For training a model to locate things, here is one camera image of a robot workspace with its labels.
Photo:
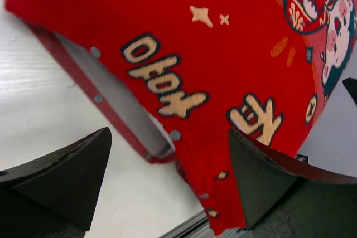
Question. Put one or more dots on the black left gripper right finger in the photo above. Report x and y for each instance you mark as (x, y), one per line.
(282, 196)

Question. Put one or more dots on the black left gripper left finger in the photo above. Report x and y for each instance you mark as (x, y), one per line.
(55, 195)

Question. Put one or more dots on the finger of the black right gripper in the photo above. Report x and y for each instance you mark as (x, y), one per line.
(351, 86)

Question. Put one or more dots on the white pillow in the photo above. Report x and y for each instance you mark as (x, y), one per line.
(118, 96)

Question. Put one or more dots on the red printed pillowcase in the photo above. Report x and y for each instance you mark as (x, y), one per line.
(201, 67)

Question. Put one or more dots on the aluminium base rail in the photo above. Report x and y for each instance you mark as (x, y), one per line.
(198, 226)

